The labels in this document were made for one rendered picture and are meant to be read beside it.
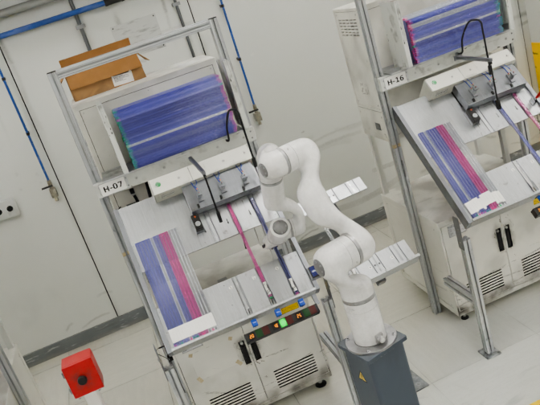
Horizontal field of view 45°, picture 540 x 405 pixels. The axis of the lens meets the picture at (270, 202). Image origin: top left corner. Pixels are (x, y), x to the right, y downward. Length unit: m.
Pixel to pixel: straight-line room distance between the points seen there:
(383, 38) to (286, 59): 1.33
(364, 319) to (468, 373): 1.12
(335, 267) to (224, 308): 0.77
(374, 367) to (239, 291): 0.75
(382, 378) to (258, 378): 1.02
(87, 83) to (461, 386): 2.27
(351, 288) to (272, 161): 0.52
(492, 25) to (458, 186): 0.86
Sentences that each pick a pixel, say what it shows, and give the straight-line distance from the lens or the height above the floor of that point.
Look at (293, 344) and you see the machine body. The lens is 3.32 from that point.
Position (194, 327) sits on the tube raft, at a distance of 2.84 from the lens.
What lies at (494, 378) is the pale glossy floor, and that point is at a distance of 3.34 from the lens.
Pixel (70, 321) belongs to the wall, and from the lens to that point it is 4.88.
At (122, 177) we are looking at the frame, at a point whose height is 1.37.
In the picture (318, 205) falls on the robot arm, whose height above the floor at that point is 1.25.
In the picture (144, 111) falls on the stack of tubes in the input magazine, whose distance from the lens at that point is 2.98.
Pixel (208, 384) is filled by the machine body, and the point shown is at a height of 0.31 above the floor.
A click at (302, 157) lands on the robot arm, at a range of 2.32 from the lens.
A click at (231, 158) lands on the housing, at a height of 1.29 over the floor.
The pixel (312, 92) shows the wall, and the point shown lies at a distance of 4.77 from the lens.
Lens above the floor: 2.05
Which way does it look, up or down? 19 degrees down
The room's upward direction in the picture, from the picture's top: 18 degrees counter-clockwise
